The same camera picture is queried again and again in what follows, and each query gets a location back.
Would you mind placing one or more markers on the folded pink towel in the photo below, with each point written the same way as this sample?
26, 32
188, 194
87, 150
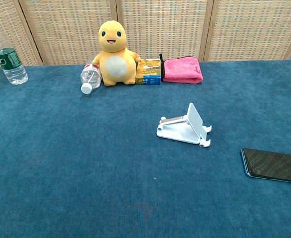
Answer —
181, 69

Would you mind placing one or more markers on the yellow and blue carton box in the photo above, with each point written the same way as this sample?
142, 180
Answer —
149, 73

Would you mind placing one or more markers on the clear bottle with red label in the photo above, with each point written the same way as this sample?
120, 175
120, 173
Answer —
90, 77

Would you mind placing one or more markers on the clear bottle with green label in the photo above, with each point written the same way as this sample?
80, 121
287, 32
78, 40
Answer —
10, 62

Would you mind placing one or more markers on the yellow dinosaur plush toy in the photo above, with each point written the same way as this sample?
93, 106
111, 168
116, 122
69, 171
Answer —
115, 67

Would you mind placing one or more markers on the blue carpet table mat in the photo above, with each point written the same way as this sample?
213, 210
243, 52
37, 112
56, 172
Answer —
85, 161

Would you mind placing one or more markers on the woven rattan folding screen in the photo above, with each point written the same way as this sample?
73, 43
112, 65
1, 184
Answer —
165, 27

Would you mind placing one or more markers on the white folding phone stand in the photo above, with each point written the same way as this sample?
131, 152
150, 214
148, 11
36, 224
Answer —
180, 134

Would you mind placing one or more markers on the black smartphone with blue frame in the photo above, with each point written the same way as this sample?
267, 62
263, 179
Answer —
271, 164

